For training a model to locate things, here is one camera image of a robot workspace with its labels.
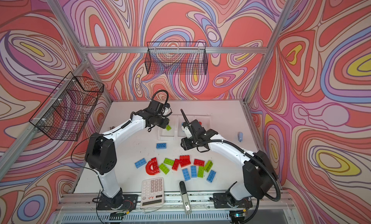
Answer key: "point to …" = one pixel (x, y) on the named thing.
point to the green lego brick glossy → (164, 168)
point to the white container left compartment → (164, 134)
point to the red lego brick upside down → (176, 164)
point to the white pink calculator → (152, 193)
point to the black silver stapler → (185, 199)
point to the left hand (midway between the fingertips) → (168, 120)
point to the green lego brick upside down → (169, 161)
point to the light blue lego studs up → (140, 163)
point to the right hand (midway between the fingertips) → (187, 147)
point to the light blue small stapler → (240, 136)
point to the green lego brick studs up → (201, 170)
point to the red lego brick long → (199, 162)
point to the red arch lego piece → (155, 167)
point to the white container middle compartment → (180, 119)
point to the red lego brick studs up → (184, 160)
